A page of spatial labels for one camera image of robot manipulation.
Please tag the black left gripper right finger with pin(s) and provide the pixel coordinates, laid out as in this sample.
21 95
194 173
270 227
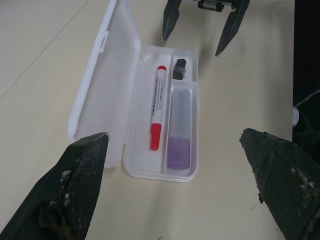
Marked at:
287 180

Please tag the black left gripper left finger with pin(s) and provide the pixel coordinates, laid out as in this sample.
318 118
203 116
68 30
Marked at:
62 180

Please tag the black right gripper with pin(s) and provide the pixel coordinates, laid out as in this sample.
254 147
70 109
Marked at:
212 5

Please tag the red whiteboard marker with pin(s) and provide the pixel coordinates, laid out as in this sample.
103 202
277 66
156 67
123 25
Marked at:
158 105

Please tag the white plastic pencil case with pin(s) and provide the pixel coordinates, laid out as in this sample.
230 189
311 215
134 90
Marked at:
112 82

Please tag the small black object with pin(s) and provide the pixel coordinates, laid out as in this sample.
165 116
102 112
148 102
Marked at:
179 69

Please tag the dark robot body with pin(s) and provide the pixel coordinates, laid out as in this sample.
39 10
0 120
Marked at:
310 117

